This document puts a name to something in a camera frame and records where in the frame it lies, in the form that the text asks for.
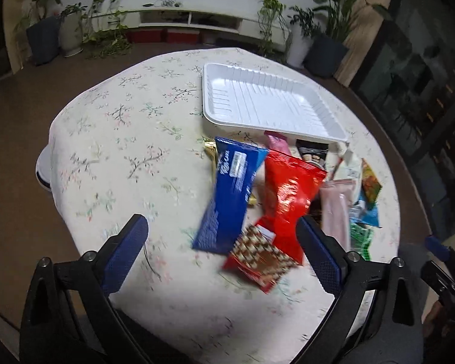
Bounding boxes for green seaweed snack bag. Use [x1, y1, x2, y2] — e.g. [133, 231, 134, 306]
[350, 223, 373, 261]

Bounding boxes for pale pink long pack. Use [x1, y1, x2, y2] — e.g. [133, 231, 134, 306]
[320, 179, 356, 251]

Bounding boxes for small red checkered snack packet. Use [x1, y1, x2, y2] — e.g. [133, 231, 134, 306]
[223, 225, 299, 293]

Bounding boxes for orange yellow snack packet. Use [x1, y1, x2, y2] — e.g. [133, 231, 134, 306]
[362, 159, 382, 208]

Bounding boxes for large red snack bag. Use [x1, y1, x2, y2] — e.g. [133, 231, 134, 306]
[256, 150, 327, 264]

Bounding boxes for white long snack pack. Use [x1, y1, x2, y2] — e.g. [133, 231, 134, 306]
[331, 148, 362, 180]

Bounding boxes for black cookie snack pack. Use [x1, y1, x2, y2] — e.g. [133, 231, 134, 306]
[296, 139, 329, 169]

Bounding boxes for gold snack packet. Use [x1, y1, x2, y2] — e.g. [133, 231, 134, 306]
[204, 140, 217, 177]

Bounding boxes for light blue snack bag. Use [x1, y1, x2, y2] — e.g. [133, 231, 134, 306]
[349, 191, 380, 228]

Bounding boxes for pink wafer snack pack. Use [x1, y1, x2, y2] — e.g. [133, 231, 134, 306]
[265, 131, 292, 155]

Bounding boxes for person's right hand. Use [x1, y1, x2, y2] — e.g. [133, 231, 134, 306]
[423, 300, 448, 339]

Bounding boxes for white plastic tray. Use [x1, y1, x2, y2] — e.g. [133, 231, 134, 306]
[202, 62, 348, 142]

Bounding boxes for dark potted plant right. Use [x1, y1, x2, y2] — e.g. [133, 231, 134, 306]
[287, 0, 394, 80]

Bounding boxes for dark potted plant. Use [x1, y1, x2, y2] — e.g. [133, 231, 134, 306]
[287, 0, 394, 80]
[22, 0, 61, 66]

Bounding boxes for trailing vine plant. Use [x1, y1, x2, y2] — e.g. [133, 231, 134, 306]
[83, 0, 131, 59]

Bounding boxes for white potted plant right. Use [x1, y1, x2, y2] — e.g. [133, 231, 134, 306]
[257, 0, 310, 68]

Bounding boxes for white potted plant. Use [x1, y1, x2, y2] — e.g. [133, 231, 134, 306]
[59, 2, 87, 58]
[257, 0, 310, 68]

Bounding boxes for dark potted plant left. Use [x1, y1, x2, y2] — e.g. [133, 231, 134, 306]
[22, 0, 61, 66]

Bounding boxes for white potted plant left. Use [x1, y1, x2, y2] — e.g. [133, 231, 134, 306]
[59, 2, 87, 58]

